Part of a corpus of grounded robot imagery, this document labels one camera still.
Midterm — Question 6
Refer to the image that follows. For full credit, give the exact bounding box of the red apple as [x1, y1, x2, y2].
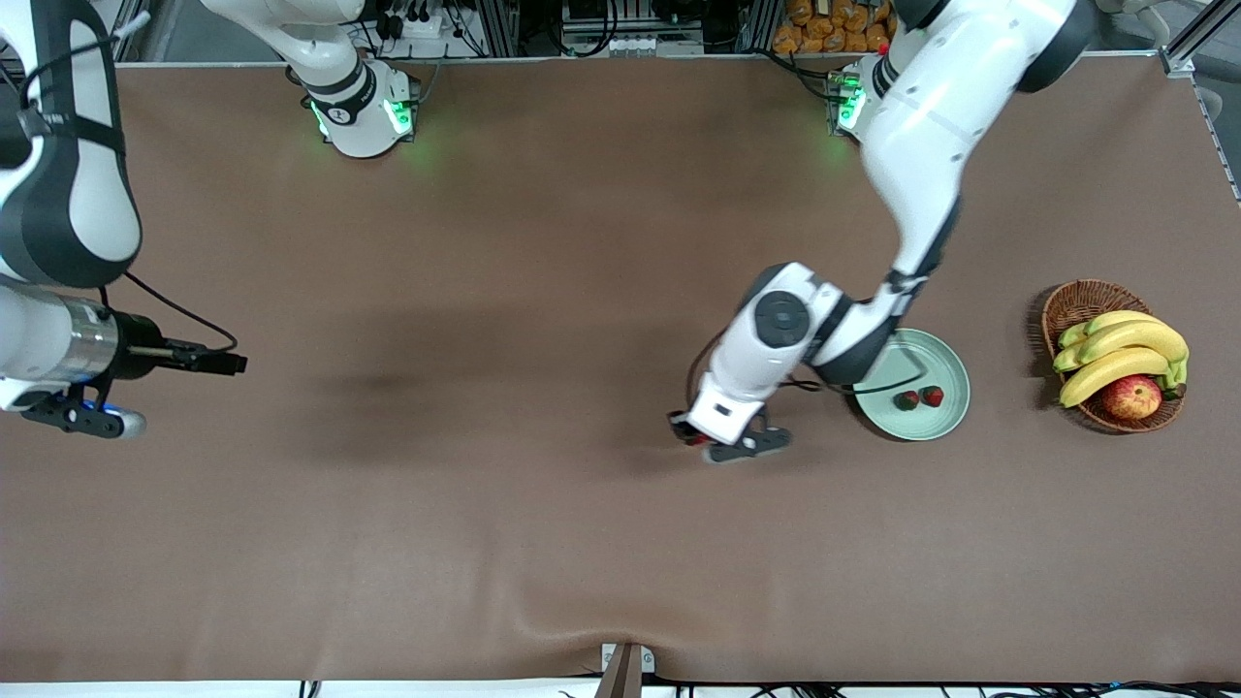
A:
[1102, 374, 1163, 421]

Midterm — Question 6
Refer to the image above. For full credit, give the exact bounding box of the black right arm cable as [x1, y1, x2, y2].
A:
[19, 10, 239, 355]

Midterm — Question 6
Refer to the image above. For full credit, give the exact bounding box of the brown wicker basket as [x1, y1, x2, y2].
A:
[1041, 279, 1187, 434]

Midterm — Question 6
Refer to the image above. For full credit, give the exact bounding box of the golden bread rolls pile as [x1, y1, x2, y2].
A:
[772, 0, 898, 55]

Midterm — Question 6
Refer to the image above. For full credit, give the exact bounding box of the white power strip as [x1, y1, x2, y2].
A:
[381, 0, 449, 42]

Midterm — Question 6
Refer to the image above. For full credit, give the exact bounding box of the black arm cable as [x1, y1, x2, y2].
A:
[19, 10, 239, 355]
[686, 334, 930, 400]

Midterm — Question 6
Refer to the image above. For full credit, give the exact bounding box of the white terminal block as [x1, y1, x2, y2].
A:
[599, 32, 706, 57]

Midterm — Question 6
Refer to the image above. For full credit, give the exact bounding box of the aluminium frame profile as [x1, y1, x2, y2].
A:
[1159, 0, 1241, 80]

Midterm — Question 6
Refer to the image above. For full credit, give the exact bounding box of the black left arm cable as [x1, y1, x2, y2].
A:
[686, 334, 930, 400]

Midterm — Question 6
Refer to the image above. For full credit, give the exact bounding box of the light green plate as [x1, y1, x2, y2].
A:
[851, 329, 971, 443]

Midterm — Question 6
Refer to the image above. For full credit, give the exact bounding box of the yellow banana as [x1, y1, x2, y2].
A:
[1058, 347, 1171, 409]
[1084, 309, 1160, 337]
[1078, 320, 1191, 366]

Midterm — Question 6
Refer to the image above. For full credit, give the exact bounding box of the table cover cloth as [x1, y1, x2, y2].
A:
[0, 53, 1241, 685]

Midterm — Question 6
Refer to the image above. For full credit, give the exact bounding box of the metal clamp bracket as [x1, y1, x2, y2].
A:
[593, 642, 656, 698]

